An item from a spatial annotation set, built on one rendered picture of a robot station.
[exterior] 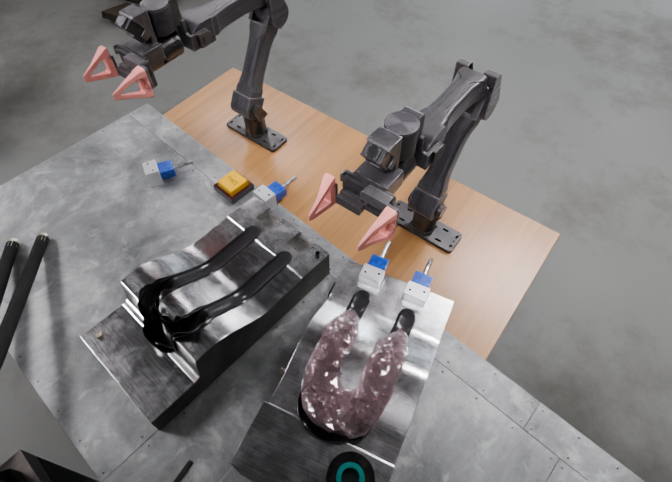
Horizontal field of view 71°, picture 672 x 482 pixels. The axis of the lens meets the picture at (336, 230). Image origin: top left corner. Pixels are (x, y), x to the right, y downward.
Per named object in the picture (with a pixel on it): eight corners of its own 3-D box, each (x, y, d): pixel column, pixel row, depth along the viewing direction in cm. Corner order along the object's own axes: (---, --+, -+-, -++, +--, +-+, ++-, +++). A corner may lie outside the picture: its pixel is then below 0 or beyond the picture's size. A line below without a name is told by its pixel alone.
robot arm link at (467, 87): (434, 148, 81) (511, 62, 95) (390, 126, 84) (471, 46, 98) (423, 194, 91) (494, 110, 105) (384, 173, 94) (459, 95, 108)
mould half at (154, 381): (259, 217, 127) (252, 183, 116) (329, 273, 117) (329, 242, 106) (91, 347, 105) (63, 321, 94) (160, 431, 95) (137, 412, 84)
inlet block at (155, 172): (192, 162, 139) (188, 149, 135) (197, 174, 136) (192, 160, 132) (148, 176, 136) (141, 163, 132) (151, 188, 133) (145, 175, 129)
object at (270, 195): (290, 178, 135) (289, 165, 131) (302, 188, 133) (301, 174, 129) (255, 204, 130) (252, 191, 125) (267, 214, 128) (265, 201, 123)
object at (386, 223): (370, 243, 69) (405, 203, 74) (332, 220, 72) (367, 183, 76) (368, 267, 75) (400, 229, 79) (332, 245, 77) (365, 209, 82)
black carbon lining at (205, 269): (253, 227, 117) (247, 202, 109) (299, 264, 110) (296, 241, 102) (131, 323, 101) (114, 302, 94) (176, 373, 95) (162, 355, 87)
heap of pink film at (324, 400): (341, 304, 105) (341, 286, 99) (416, 336, 101) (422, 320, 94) (284, 412, 91) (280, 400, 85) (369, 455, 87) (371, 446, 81)
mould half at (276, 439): (348, 271, 117) (349, 246, 108) (449, 312, 110) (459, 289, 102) (239, 474, 90) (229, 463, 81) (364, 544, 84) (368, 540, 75)
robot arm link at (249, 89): (245, 121, 134) (272, -1, 119) (228, 111, 137) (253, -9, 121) (259, 119, 139) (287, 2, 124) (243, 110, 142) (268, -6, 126)
